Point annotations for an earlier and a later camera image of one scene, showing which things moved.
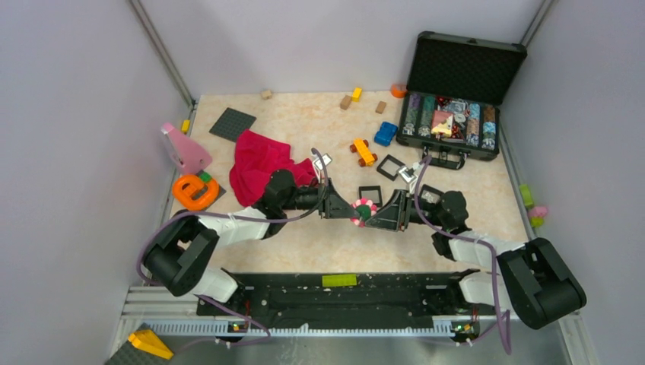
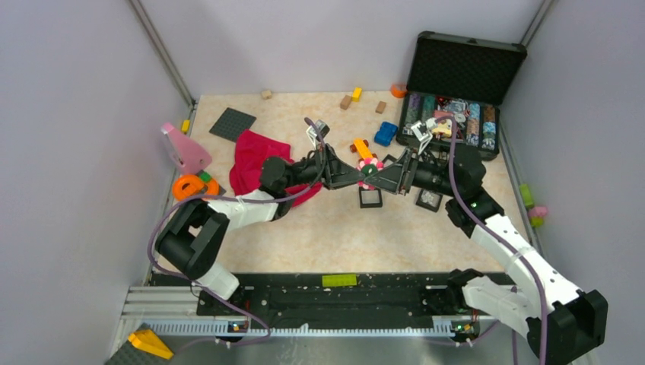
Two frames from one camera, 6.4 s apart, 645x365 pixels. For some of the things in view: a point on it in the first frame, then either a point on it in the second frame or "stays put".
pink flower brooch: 366,209 → 368,166
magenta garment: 255,159 stays put
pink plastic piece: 189,154 stays put
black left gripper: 333,205 → 337,172
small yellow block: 185,126 stays put
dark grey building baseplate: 231,124 stays put
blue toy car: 385,134 stays put
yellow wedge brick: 147,341 stays put
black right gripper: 395,214 → 390,178
